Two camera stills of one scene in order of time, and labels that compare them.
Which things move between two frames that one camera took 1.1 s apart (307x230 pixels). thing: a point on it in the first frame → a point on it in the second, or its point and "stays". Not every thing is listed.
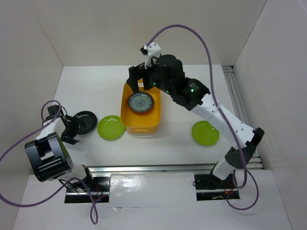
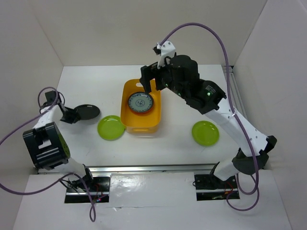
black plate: [88, 122] → [87, 111]
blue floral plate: [140, 102] stays
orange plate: [142, 113] stays
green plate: [205, 133] stays
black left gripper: [75, 123] → [72, 119]
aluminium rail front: [103, 170] stays
